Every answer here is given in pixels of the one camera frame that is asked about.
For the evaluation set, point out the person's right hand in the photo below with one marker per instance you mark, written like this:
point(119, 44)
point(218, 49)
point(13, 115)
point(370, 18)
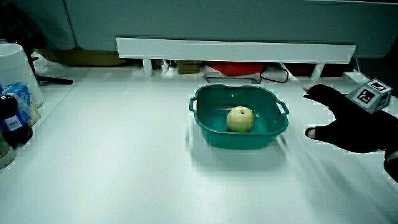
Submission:
point(351, 127)

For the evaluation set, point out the yellow-green apple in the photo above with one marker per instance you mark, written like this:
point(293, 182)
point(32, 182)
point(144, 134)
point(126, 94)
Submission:
point(240, 119)

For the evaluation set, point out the green plastic basin plate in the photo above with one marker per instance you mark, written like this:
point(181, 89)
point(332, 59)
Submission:
point(217, 121)

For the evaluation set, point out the red plastic container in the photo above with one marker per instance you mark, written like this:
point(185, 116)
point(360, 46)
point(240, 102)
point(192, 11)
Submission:
point(235, 68)

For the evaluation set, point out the white monitor riser shelf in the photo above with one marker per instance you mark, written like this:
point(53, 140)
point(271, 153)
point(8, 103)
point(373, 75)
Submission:
point(236, 50)

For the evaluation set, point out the small brown cardboard box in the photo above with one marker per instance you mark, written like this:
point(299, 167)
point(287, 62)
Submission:
point(188, 67)

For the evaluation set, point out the flat brown cardboard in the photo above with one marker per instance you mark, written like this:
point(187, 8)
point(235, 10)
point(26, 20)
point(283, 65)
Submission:
point(84, 57)

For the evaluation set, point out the black stand leg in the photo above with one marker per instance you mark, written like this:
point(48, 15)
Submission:
point(51, 79)

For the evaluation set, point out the blue carton box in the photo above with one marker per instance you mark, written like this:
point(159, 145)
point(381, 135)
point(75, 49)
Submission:
point(21, 95)

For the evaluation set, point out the dark bottle with blue label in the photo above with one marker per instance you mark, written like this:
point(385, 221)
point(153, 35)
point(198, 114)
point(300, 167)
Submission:
point(12, 123)

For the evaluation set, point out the white plastic bucket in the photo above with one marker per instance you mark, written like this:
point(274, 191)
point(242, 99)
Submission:
point(14, 68)

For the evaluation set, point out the grey metal container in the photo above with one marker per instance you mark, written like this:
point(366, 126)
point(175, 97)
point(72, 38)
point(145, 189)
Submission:
point(5, 152)

